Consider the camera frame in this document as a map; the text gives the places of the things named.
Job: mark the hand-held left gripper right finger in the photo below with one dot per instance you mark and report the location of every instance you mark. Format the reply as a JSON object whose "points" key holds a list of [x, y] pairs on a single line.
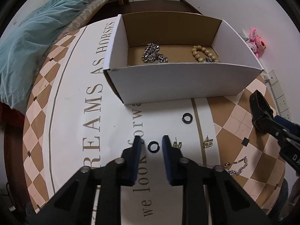
{"points": [[167, 154]]}

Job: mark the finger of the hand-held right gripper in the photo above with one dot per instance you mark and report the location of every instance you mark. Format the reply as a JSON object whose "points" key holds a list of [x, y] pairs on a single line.
{"points": [[259, 107], [284, 123]]}

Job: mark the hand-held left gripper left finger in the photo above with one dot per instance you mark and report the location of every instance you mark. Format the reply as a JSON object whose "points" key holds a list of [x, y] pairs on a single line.
{"points": [[137, 150]]}

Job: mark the white cardboard box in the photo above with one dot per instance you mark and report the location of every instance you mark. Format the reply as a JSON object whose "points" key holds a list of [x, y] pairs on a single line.
{"points": [[187, 82]]}

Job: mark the gold earring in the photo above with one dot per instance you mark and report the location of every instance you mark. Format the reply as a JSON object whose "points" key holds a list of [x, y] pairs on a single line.
{"points": [[177, 144], [208, 143]]}

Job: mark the pink plush toy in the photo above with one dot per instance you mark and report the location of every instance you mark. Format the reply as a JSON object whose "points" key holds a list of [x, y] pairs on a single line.
{"points": [[257, 43]]}

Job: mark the printed checkered tablecloth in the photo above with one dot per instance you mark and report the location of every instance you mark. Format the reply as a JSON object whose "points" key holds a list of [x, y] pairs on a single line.
{"points": [[77, 112]]}

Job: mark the teal blanket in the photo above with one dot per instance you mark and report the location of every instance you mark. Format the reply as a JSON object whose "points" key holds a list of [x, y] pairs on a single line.
{"points": [[35, 32]]}

